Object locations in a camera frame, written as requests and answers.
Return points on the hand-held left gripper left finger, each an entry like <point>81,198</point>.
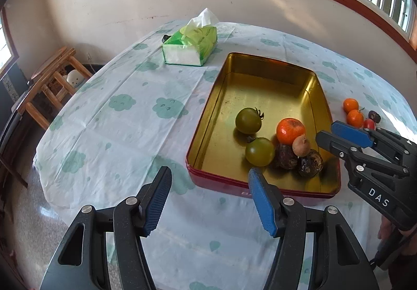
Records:
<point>158,202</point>

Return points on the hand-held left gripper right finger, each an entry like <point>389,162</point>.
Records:
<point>264,202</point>

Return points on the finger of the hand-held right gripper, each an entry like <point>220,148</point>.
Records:
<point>352,133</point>
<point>332,145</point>

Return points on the large wrinkled passion fruit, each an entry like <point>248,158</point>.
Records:
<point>311,164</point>

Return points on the brown longan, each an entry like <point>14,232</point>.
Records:
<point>300,146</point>

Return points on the mandarin orange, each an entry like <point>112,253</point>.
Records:
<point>350,104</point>
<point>291,129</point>
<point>354,118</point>

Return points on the large green tomato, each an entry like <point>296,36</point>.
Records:
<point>259,151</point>

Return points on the green tomato with stem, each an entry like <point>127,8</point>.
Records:
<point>248,120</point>

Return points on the red and gold tin box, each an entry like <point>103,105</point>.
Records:
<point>260,88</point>

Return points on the person's right hand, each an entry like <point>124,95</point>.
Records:
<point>386,231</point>

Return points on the red tomato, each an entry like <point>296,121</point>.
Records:
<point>368,124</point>

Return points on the small dark shriveled passion fruit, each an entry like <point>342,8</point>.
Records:
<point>374,116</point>

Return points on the white cloud print tablecloth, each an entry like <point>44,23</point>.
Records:
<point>114,133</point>

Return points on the small white round figurine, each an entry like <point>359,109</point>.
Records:
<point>74,78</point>

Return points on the wooden stool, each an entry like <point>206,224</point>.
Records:
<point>49,81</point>

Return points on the green tissue pack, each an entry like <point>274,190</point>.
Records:
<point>192,42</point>

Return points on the small black object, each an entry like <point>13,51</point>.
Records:
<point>166,38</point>

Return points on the dark furniture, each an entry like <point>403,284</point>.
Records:
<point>13,120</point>

